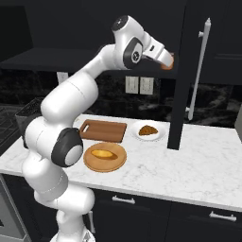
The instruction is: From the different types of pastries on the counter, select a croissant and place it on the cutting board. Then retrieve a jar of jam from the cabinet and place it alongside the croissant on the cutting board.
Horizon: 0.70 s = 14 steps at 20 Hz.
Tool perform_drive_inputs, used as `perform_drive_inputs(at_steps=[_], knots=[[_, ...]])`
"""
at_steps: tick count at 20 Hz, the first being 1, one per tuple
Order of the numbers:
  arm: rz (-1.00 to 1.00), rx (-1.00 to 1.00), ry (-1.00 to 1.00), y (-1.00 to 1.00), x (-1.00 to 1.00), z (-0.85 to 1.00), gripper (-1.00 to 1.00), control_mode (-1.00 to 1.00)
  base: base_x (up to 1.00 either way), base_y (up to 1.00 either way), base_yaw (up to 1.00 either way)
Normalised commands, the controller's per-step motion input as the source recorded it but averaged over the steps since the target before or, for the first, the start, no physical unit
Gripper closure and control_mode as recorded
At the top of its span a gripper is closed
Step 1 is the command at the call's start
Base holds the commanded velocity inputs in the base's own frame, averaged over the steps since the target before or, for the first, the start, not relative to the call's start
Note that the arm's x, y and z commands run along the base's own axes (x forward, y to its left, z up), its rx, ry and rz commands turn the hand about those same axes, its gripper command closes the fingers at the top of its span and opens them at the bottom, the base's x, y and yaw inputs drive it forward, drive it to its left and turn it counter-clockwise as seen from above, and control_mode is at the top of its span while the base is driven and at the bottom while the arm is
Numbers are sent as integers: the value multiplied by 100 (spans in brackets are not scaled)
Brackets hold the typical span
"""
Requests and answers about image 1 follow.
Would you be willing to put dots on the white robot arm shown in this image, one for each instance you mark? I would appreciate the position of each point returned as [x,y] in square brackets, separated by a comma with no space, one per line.
[66,94]

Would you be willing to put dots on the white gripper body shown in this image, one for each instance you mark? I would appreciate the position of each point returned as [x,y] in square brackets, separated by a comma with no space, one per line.
[164,53]

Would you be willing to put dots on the brown croissant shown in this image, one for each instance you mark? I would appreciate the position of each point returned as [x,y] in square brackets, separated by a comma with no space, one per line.
[147,130]

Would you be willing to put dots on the black drawer front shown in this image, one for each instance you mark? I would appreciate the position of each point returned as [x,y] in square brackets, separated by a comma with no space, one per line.
[132,220]
[204,228]

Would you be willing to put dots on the brown rectangular cutting board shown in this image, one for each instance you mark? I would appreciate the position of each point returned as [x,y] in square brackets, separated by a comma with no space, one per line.
[104,130]

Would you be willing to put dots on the white wall outlet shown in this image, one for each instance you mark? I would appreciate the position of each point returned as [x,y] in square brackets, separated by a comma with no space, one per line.
[62,77]
[146,85]
[131,85]

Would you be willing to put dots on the black cabinet with panel door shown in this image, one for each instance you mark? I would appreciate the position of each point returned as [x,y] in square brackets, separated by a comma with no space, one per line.
[223,38]

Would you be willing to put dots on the round wooden plate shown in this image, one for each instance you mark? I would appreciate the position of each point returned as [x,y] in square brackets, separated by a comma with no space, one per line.
[104,165]

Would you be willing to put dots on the dark grey toaster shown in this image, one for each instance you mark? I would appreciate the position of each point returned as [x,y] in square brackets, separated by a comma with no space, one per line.
[26,112]

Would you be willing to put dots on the black hob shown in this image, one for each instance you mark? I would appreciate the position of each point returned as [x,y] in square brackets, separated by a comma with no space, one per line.
[7,123]

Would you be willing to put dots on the black open cabinet door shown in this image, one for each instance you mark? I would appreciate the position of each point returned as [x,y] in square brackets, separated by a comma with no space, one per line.
[177,104]

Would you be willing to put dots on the grey oven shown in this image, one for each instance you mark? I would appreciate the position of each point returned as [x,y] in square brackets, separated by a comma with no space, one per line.
[9,214]

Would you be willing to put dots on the white round plate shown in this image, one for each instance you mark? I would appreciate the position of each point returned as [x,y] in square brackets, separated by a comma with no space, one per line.
[159,135]

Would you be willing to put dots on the yellow oblong pastry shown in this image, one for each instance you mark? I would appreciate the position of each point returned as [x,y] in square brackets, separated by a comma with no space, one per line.
[104,154]

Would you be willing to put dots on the black upper cabinet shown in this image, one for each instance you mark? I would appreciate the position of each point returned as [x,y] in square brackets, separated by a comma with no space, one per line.
[78,31]

